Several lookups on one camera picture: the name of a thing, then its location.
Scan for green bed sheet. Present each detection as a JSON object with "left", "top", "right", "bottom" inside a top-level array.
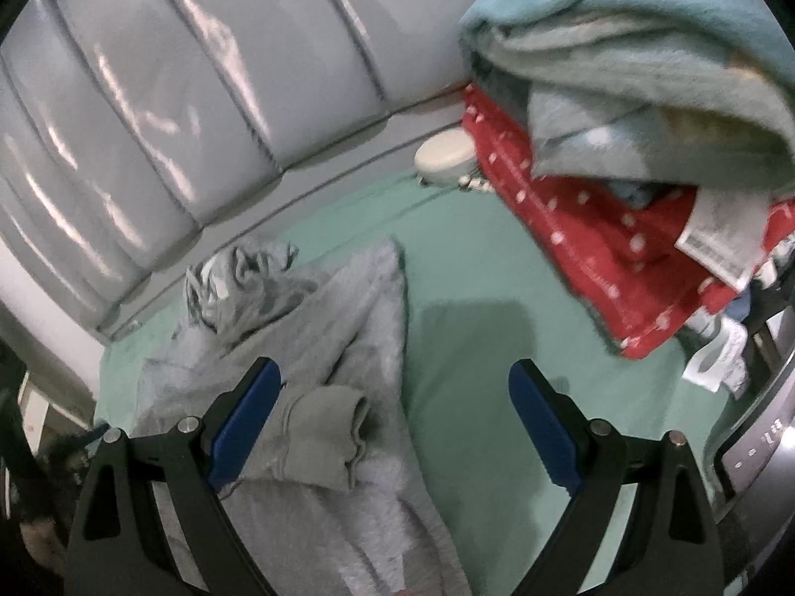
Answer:
[{"left": 93, "top": 170, "right": 746, "bottom": 596}]

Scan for red dotted blanket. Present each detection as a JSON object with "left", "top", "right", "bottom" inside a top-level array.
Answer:
[{"left": 463, "top": 83, "right": 795, "bottom": 361}]

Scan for grey tablet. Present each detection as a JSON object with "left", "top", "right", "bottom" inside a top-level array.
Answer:
[{"left": 714, "top": 298, "right": 795, "bottom": 510}]

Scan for white fabric label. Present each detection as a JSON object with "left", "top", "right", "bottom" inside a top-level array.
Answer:
[{"left": 676, "top": 189, "right": 777, "bottom": 290}]

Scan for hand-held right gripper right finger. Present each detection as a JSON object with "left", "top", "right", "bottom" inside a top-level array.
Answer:
[{"left": 508, "top": 359, "right": 724, "bottom": 596}]

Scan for grey fleece garment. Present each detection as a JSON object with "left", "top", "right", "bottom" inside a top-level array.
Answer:
[{"left": 127, "top": 239, "right": 473, "bottom": 596}]

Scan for grey padded headboard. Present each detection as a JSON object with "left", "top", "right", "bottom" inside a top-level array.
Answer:
[{"left": 0, "top": 0, "right": 640, "bottom": 349}]

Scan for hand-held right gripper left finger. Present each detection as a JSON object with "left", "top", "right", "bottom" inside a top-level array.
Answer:
[{"left": 65, "top": 357, "right": 283, "bottom": 596}]

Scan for teal blanket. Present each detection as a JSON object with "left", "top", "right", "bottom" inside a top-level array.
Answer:
[{"left": 458, "top": 0, "right": 795, "bottom": 193}]

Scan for white crumpled cloth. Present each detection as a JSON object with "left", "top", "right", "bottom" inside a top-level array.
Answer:
[{"left": 683, "top": 316, "right": 755, "bottom": 398}]

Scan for white round case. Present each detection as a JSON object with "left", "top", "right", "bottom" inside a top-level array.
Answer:
[{"left": 415, "top": 127, "right": 482, "bottom": 190}]

